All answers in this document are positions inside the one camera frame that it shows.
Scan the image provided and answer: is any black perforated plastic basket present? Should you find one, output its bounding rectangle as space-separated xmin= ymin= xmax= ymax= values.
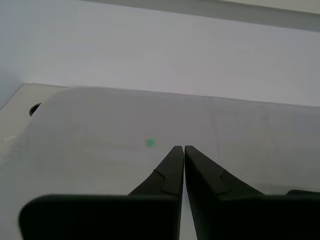
xmin=284 ymin=189 xmax=320 ymax=197

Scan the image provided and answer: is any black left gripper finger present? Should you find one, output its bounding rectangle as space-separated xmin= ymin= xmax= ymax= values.
xmin=18 ymin=145 xmax=185 ymax=240
xmin=184 ymin=145 xmax=320 ymax=240

